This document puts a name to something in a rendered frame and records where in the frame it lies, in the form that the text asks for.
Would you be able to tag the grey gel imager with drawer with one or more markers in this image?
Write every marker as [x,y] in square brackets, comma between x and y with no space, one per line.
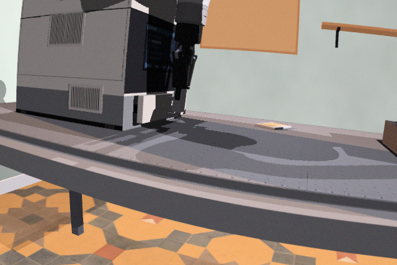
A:
[87,61]

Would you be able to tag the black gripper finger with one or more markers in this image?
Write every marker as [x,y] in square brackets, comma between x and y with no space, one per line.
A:
[179,68]
[188,76]

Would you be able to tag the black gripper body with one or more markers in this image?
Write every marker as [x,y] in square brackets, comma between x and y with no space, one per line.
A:
[187,35]

